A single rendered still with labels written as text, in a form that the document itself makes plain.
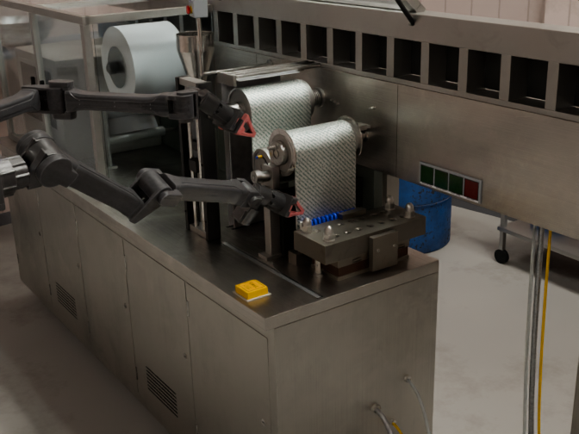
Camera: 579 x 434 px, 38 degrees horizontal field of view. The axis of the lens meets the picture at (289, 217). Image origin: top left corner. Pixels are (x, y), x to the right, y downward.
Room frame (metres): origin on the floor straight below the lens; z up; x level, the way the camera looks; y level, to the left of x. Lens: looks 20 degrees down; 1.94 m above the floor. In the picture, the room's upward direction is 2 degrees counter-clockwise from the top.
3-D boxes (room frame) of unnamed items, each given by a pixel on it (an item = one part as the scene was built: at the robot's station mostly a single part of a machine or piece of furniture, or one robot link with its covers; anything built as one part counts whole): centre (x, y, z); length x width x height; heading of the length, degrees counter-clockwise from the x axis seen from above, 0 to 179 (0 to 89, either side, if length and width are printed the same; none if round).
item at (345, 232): (2.40, -0.22, 1.00); 0.40 x 0.16 x 0.06; 124
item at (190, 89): (2.34, 0.27, 1.44); 0.12 x 0.12 x 0.09; 33
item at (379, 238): (2.34, -0.29, 0.97); 0.10 x 0.03 x 0.11; 124
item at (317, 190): (2.48, -0.12, 1.10); 0.23 x 0.01 x 0.18; 124
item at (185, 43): (3.12, 0.33, 1.50); 0.14 x 0.14 x 0.06
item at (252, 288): (2.20, 0.12, 0.91); 0.07 x 0.07 x 0.02; 34
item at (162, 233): (3.26, 0.51, 0.88); 2.52 x 0.66 x 0.04; 34
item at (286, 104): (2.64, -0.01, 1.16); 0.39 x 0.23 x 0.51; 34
